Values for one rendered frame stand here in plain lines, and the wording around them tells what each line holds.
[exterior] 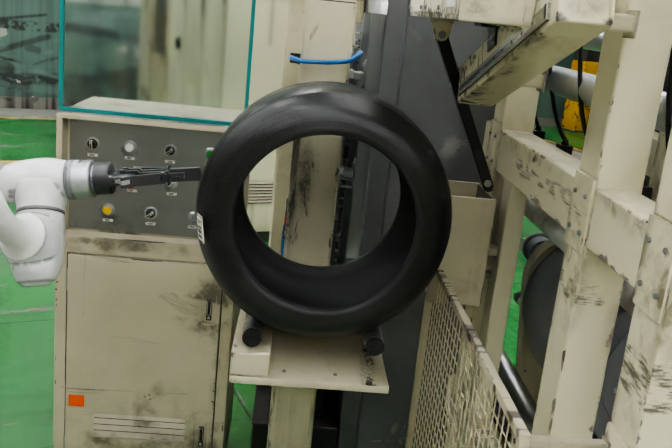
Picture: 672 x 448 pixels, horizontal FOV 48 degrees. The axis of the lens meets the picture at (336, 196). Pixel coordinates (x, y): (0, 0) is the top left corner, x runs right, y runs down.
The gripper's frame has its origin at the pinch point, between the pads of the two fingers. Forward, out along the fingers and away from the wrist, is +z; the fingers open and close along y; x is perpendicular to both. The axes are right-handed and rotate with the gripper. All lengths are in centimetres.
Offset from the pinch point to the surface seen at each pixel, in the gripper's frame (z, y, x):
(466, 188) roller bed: 72, 37, 16
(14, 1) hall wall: -329, 815, -54
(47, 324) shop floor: -104, 180, 111
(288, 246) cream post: 21.4, 25.5, 26.8
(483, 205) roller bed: 73, 19, 16
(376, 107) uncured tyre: 43.2, -8.6, -14.4
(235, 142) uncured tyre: 12.8, -10.0, -8.5
